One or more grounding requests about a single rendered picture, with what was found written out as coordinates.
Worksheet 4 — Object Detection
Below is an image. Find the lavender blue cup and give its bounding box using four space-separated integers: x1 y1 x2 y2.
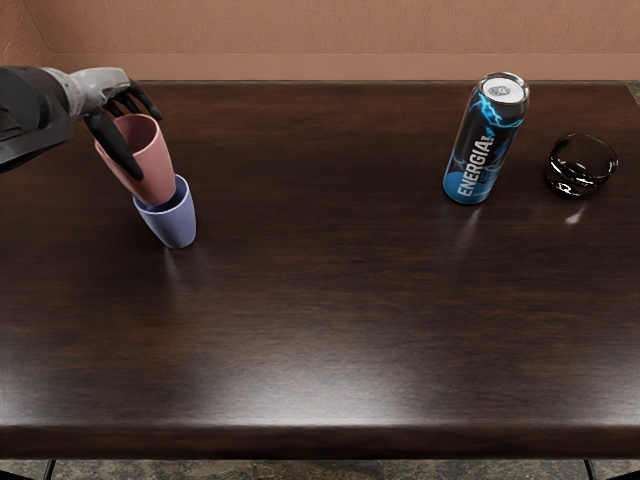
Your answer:
132 173 197 250

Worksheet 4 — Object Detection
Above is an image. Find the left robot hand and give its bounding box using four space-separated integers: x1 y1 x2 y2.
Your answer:
41 66 164 182

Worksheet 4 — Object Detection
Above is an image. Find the pink cup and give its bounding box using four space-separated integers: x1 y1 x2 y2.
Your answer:
94 113 178 208

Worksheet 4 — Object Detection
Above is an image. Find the black and blue drink can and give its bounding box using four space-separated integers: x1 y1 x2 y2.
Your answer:
442 71 531 206

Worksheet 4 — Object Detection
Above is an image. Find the dark glossy round object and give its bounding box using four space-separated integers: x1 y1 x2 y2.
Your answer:
543 132 620 199

